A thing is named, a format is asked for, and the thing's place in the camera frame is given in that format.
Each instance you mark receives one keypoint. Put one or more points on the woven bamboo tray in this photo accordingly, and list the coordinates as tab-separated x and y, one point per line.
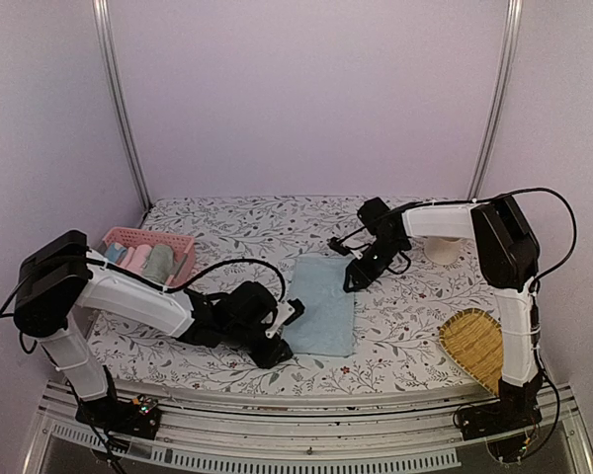
473	341

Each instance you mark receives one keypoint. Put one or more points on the green towel with panda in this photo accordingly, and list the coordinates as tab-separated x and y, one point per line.
160	263

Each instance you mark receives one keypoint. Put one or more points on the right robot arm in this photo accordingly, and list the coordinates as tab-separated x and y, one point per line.
507	252

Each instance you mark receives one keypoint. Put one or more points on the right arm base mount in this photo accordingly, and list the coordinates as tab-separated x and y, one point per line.
495	418

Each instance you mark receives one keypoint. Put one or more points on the rolled pink towel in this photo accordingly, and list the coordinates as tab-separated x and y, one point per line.
136	258

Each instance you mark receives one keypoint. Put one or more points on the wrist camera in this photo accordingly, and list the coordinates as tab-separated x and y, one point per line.
342	248
285	313

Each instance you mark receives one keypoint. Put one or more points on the aluminium post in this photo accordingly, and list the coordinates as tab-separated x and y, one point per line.
506	60
105	36

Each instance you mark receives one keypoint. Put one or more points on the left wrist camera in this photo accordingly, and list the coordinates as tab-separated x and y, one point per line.
285	313

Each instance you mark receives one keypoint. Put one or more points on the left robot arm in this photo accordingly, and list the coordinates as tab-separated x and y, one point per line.
66	273

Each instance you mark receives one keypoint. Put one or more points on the aluminium front frame rail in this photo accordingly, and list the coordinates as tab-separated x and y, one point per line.
412	432

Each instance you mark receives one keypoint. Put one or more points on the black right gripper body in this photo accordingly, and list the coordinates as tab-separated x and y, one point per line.
386	252

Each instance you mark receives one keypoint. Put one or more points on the rolled blue patterned towel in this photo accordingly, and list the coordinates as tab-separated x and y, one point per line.
115	253

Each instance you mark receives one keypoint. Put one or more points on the left aluminium post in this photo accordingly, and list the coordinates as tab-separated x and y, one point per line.
105	36

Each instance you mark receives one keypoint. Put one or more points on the pink plastic basket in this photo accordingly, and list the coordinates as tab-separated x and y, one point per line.
183	246

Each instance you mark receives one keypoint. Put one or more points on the right aluminium post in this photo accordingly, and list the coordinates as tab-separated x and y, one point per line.
506	60

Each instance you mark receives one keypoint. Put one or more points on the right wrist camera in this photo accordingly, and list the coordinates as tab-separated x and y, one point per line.
342	248

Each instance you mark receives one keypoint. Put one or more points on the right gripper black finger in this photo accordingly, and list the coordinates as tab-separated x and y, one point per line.
356	284
354	269

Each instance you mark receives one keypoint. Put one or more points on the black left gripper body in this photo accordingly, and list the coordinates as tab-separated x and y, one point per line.
241	337

